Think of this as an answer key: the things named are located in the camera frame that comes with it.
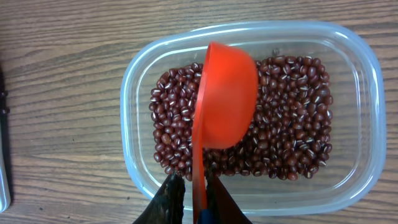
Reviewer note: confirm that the red adzuki beans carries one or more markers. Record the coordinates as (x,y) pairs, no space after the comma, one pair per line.
(289,135)

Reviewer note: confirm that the clear plastic food container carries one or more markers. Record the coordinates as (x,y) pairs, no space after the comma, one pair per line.
(358,133)

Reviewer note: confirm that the red measuring scoop blue handle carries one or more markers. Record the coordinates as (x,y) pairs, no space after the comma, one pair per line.
(224,109)

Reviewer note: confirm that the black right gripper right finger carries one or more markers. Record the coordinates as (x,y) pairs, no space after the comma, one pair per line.
(222,209)

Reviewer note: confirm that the white digital kitchen scale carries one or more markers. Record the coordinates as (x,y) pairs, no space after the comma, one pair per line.
(5,197)

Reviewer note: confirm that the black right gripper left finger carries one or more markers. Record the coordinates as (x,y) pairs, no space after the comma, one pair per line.
(167,205)

